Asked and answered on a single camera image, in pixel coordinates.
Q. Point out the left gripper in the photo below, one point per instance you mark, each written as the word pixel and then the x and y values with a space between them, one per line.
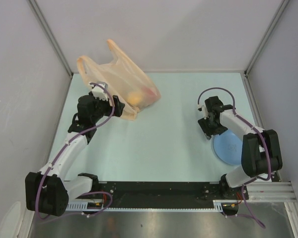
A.
pixel 118 107

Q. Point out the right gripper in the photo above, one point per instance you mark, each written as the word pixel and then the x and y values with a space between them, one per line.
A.
pixel 207 131

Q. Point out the translucent orange plastic bag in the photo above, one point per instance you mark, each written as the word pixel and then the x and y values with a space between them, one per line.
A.
pixel 122 76

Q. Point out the blue plastic plate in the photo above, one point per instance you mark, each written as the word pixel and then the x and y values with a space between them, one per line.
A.
pixel 228 148

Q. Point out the yellow fake pear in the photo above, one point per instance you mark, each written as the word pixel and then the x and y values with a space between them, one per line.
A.
pixel 134 98

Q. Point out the red fake dragon fruit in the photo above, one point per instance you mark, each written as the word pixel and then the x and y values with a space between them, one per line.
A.
pixel 148 92

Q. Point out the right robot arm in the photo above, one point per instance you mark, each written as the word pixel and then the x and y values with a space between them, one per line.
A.
pixel 260 152

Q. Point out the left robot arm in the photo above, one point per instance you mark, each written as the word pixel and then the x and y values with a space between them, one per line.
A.
pixel 47 191

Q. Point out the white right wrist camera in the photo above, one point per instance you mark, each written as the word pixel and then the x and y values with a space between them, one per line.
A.
pixel 203 109

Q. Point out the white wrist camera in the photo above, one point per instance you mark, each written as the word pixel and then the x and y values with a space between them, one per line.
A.
pixel 98 91
pixel 203 109

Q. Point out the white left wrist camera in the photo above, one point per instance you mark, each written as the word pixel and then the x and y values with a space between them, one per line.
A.
pixel 98 91

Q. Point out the aluminium frame rail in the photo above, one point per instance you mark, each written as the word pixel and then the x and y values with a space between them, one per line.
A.
pixel 271 192

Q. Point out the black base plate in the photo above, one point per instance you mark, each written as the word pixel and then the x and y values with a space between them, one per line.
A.
pixel 168 195

